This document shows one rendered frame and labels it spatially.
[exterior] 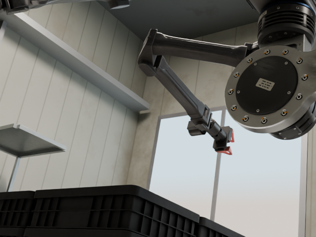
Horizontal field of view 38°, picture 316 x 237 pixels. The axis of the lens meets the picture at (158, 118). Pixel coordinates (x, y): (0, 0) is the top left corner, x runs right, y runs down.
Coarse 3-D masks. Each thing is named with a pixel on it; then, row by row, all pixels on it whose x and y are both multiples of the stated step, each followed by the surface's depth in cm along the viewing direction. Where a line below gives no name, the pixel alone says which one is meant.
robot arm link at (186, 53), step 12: (156, 36) 152; (168, 36) 152; (144, 48) 151; (156, 48) 151; (168, 48) 150; (180, 48) 149; (192, 48) 148; (204, 48) 148; (216, 48) 147; (228, 48) 147; (240, 48) 147; (252, 48) 147; (204, 60) 151; (216, 60) 149; (228, 60) 147; (240, 60) 145
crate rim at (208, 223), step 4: (200, 216) 131; (200, 220) 131; (204, 220) 131; (208, 220) 133; (196, 224) 131; (200, 224) 130; (204, 224) 131; (208, 224) 132; (212, 224) 134; (216, 224) 136; (212, 228) 134; (216, 228) 135; (220, 228) 137; (224, 228) 139; (220, 232) 137; (224, 232) 138; (228, 232) 140; (232, 232) 142; (236, 232) 144; (228, 236) 140; (232, 236) 142; (236, 236) 144; (240, 236) 146; (244, 236) 148
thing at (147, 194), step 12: (36, 192) 133; (48, 192) 129; (60, 192) 126; (72, 192) 123; (84, 192) 120; (96, 192) 117; (108, 192) 114; (120, 192) 112; (132, 192) 110; (144, 192) 112; (156, 204) 115; (168, 204) 119; (192, 216) 127
